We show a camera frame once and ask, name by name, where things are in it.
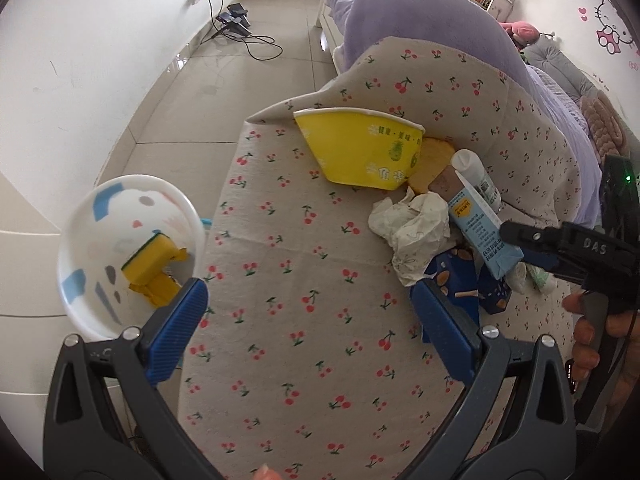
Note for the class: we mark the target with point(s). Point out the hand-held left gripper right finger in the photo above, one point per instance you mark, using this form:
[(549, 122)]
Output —
[(445, 335)]

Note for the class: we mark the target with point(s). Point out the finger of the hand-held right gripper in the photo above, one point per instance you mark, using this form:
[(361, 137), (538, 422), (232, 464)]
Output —
[(525, 234), (542, 260)]

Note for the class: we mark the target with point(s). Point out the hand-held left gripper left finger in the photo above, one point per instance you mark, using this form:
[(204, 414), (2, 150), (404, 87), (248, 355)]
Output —
[(175, 330)]

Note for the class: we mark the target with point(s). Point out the white green wrapper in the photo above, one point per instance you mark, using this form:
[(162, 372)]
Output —
[(540, 282)]

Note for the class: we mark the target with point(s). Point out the light blue tube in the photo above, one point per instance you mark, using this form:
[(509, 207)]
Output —
[(475, 230)]

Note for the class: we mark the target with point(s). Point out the dark blue snack wrapper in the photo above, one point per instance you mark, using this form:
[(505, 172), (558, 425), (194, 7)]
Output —
[(452, 272)]

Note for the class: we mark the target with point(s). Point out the white tube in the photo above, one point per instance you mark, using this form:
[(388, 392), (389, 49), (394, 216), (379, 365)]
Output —
[(475, 170)]

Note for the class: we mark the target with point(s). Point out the white tissue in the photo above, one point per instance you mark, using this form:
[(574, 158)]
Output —
[(415, 225)]

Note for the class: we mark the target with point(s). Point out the white blue patterned bin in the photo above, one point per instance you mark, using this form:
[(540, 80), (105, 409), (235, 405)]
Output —
[(125, 200)]

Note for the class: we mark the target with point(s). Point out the person's right hand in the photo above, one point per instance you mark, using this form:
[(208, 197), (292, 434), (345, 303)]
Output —
[(585, 350)]

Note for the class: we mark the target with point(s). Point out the person's left hand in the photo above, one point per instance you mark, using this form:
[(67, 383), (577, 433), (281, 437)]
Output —
[(263, 474)]

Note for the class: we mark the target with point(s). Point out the small blue plastic item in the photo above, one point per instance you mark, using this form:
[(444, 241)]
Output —
[(206, 224)]

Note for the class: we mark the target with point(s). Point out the yellow sponge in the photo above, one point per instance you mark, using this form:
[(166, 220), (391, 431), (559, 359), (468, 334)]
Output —
[(432, 160)]

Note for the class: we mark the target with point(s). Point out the pink knitted cushion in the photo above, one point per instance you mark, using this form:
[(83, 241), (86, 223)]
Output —
[(605, 125)]

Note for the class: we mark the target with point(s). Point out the cherry print blanket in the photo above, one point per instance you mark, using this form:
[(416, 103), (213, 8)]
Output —
[(310, 260)]

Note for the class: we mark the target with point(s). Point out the white cabinet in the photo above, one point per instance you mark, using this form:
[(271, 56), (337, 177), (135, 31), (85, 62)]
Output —
[(25, 270)]

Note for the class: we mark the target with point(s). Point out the grey pillow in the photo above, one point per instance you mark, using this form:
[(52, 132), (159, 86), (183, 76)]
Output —
[(555, 60)]

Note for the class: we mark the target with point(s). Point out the yellow paper bowl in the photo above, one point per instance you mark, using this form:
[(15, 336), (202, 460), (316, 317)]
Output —
[(350, 150)]

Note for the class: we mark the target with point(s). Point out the pink plush toy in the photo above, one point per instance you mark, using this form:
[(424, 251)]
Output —
[(522, 31)]

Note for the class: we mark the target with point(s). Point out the purple blanket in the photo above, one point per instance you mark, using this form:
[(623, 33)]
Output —
[(425, 10)]

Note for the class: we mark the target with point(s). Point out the black floor device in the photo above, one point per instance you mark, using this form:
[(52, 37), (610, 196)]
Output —
[(234, 17)]

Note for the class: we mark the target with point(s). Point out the cartoon cat wall decal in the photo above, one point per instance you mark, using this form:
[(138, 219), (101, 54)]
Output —
[(612, 25)]

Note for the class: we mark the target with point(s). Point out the white bed frame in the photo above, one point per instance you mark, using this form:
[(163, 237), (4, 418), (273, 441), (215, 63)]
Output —
[(327, 25)]

